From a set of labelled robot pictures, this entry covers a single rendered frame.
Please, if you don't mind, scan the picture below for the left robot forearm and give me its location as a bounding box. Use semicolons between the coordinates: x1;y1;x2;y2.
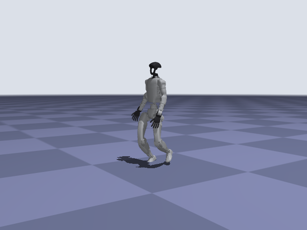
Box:
158;95;166;116

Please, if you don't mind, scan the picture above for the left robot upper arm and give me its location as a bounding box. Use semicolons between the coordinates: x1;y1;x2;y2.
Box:
157;79;167;101

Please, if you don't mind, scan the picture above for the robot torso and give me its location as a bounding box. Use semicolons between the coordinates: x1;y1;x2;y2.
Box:
147;76;162;119

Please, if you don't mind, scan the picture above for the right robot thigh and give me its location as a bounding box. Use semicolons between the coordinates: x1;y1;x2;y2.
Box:
138;112;150;145

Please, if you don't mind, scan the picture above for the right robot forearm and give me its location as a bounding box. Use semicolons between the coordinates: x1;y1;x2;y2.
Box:
139;97;148;111

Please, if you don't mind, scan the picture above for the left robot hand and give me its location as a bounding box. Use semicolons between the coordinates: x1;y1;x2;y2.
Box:
150;112;161;128

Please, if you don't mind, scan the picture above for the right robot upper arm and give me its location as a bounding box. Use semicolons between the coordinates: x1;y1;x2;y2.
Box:
144;79;148;99

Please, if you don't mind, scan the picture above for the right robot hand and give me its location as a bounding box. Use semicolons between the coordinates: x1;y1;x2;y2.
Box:
131;107;141;121

